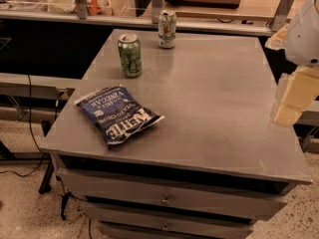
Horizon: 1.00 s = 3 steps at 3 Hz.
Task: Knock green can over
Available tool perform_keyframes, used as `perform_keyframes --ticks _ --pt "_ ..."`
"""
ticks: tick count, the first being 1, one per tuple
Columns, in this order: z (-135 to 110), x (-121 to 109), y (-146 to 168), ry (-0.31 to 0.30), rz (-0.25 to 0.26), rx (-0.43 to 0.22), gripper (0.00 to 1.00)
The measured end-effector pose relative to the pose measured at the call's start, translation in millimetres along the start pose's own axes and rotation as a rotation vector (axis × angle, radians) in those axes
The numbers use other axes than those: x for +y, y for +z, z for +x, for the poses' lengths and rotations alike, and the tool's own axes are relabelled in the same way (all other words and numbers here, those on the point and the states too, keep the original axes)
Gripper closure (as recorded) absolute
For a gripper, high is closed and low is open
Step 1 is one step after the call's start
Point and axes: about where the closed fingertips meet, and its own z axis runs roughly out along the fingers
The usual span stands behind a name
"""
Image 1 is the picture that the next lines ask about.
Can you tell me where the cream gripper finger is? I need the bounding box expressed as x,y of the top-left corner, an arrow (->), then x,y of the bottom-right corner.
265,24 -> 288,51
271,66 -> 319,126

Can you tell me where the green soda can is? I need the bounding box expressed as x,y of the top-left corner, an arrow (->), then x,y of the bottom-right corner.
118,33 -> 143,78

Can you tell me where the white soda can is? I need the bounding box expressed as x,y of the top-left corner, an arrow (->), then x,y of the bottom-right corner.
159,10 -> 176,49

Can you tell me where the grey drawer cabinet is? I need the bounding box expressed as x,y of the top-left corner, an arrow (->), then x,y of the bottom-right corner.
42,31 -> 312,239

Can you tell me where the blue Kettle chips bag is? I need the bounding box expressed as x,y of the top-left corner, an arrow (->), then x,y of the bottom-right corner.
74,87 -> 164,149

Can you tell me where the metal frame post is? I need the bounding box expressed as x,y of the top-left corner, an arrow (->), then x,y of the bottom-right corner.
75,0 -> 88,20

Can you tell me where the black floor cable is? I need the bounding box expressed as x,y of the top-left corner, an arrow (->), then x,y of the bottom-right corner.
0,74 -> 51,178

